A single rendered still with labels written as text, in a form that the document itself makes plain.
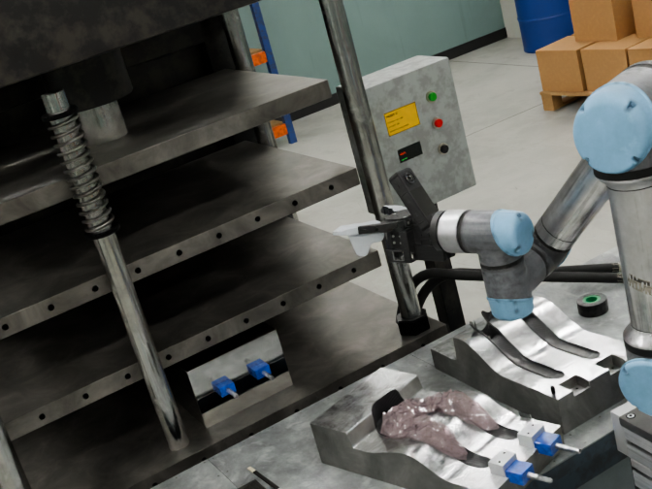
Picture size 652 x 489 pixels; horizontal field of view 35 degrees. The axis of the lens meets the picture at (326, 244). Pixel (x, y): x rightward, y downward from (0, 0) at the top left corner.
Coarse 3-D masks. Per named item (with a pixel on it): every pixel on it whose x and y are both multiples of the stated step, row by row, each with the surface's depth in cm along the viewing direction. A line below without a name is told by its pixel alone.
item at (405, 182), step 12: (408, 168) 183; (396, 180) 181; (408, 180) 181; (408, 192) 180; (420, 192) 182; (408, 204) 181; (420, 204) 180; (432, 204) 182; (420, 216) 180; (432, 216) 180; (420, 228) 180
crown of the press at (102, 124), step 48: (0, 0) 221; (48, 0) 225; (96, 0) 230; (144, 0) 235; (192, 0) 241; (240, 0) 246; (0, 48) 222; (48, 48) 227; (96, 48) 232; (96, 96) 266; (96, 144) 275
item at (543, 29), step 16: (528, 0) 910; (544, 0) 903; (560, 0) 903; (528, 16) 917; (544, 16) 908; (560, 16) 907; (528, 32) 925; (544, 32) 914; (560, 32) 912; (528, 48) 934
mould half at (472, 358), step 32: (544, 320) 253; (448, 352) 262; (480, 352) 246; (544, 352) 245; (608, 352) 236; (480, 384) 251; (512, 384) 237; (544, 384) 230; (608, 384) 230; (544, 416) 230; (576, 416) 227
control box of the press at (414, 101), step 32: (416, 64) 298; (448, 64) 298; (384, 96) 289; (416, 96) 294; (448, 96) 300; (384, 128) 291; (416, 128) 296; (448, 128) 302; (384, 160) 293; (416, 160) 299; (448, 160) 304; (448, 192) 306; (448, 288) 319; (448, 320) 322
